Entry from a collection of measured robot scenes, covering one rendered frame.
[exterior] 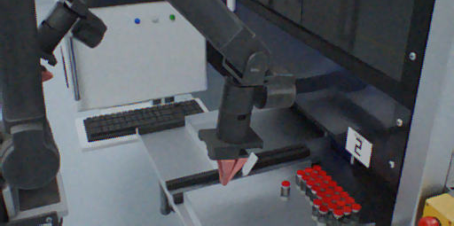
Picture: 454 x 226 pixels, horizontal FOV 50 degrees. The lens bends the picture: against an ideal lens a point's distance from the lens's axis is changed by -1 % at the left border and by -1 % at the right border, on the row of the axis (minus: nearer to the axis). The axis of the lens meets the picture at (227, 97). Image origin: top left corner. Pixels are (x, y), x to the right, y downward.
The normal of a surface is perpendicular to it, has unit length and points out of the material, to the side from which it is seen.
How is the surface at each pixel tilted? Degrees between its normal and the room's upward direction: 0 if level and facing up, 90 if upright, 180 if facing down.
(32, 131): 93
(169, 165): 0
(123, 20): 90
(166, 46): 90
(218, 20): 88
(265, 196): 0
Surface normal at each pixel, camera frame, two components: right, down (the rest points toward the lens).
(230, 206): 0.00, -0.89
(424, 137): -0.92, 0.18
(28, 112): 0.48, 0.22
